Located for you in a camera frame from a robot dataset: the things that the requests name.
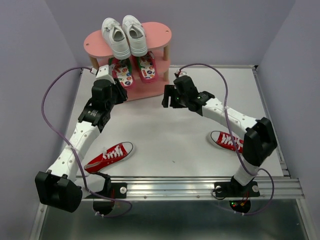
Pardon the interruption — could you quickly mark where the pink patterned flip-flop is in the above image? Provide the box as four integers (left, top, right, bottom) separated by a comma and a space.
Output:
108, 57, 136, 90
132, 51, 159, 84

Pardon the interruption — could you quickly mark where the white sneaker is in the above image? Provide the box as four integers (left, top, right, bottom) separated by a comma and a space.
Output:
122, 15, 148, 57
101, 17, 131, 60

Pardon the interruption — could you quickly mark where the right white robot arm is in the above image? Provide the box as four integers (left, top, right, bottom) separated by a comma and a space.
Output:
162, 75, 278, 195

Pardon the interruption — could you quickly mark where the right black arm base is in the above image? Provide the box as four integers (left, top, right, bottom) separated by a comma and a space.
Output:
211, 179, 260, 214

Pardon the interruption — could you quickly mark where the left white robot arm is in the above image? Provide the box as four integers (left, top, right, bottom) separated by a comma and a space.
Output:
35, 77, 128, 213

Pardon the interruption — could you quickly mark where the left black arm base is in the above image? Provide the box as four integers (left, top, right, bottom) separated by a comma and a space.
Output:
86, 172, 131, 218

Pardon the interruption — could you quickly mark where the pink three-tier shoe shelf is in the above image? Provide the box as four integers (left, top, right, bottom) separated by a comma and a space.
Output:
83, 21, 172, 101

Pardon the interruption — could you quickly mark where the red canvas sneaker right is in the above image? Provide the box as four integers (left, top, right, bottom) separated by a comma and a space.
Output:
207, 131, 244, 154

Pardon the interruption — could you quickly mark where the red canvas sneaker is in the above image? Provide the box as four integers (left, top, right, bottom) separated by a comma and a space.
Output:
207, 131, 244, 154
83, 141, 135, 174

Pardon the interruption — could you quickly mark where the red canvas sneaker left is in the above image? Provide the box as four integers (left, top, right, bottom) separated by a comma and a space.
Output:
83, 141, 135, 174

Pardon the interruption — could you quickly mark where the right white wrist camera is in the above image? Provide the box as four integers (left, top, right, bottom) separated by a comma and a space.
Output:
174, 69, 188, 78

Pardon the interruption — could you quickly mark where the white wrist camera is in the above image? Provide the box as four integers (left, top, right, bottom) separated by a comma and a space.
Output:
95, 64, 114, 84
174, 69, 188, 78

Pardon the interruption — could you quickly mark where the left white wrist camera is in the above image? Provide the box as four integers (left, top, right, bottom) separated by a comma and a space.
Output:
95, 64, 114, 84

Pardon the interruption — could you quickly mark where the aluminium front rail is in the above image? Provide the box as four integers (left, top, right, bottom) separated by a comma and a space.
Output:
74, 175, 305, 202

